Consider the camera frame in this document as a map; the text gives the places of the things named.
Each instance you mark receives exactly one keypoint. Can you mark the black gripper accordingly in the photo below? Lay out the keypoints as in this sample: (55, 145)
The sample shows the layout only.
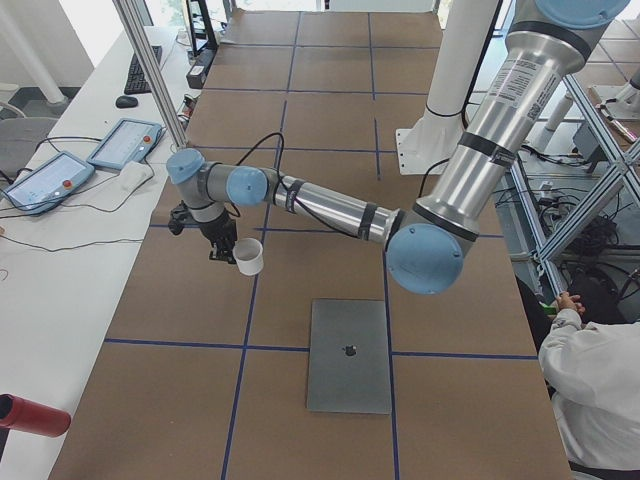
(216, 231)

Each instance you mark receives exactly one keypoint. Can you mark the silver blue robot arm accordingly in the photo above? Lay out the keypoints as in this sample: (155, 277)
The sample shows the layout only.
(425, 246)

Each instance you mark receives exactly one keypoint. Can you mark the white crumpled cloth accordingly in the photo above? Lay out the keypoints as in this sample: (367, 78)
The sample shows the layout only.
(133, 175)

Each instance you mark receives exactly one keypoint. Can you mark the far blue teach pendant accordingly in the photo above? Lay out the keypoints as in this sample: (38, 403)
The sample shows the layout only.
(130, 140)

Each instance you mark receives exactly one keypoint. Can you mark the blue teach pendant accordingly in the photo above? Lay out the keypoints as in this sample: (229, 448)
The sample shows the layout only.
(48, 185)
(130, 140)

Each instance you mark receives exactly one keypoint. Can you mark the black box device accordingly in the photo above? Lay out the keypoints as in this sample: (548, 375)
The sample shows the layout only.
(197, 74)

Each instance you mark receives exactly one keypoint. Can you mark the near blue teach pendant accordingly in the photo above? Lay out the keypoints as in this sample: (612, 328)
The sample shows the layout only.
(48, 185)

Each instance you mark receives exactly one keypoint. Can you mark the black computer mouse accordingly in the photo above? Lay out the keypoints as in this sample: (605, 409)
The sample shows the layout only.
(126, 102)

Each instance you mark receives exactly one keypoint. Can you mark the black keyboard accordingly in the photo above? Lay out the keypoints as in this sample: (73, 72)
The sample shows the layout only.
(136, 82)

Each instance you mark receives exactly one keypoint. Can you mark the red cylinder bottle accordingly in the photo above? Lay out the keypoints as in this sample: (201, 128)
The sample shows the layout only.
(28, 416)

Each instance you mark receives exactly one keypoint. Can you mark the person in white shirt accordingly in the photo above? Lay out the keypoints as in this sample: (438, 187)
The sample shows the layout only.
(589, 357)

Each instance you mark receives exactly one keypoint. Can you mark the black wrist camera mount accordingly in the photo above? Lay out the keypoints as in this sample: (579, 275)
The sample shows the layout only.
(180, 218)

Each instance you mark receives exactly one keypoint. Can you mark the aluminium frame post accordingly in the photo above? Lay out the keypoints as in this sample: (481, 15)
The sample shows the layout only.
(135, 30)

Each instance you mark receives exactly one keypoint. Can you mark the white camera mast pedestal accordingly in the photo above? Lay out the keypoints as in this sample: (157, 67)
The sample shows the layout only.
(435, 135)

